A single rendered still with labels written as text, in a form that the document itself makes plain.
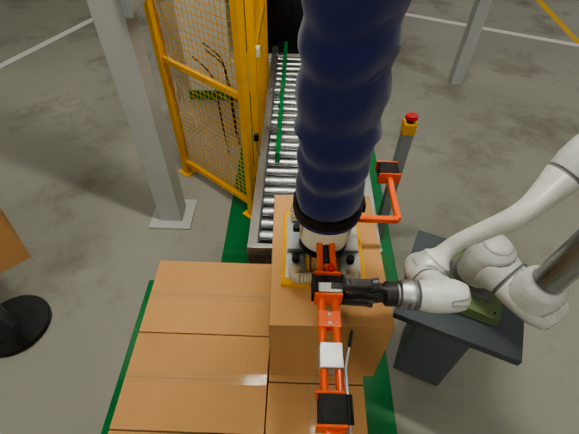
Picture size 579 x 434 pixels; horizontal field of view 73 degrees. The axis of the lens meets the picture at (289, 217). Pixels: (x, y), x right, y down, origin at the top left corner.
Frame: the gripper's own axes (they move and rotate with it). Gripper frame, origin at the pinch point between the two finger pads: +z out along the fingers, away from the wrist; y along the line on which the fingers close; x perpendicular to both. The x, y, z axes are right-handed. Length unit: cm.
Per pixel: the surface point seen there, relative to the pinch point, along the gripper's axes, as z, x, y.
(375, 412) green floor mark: -35, 1, 120
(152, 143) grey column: 99, 129, 47
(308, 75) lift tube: 9, 21, -58
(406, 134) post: -48, 117, 26
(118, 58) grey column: 103, 128, -6
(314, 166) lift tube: 6.2, 18.7, -32.5
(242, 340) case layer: 32, 14, 66
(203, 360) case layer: 48, 4, 66
